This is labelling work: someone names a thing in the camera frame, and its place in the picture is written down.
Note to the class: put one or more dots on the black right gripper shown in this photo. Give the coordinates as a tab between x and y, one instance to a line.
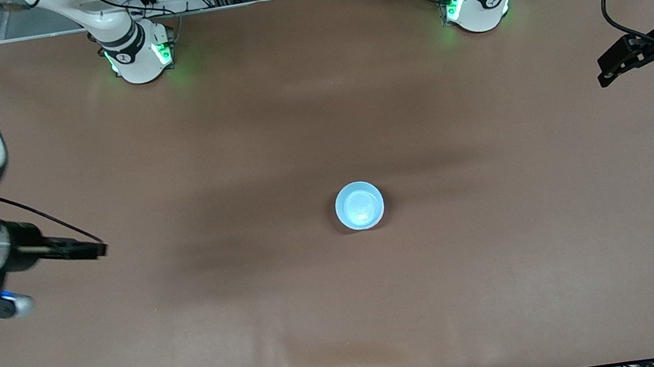
25	244

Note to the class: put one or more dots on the blue bowl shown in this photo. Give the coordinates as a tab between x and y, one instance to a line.
359	206

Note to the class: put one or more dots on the brown table cloth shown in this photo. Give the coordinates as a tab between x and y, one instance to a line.
344	309

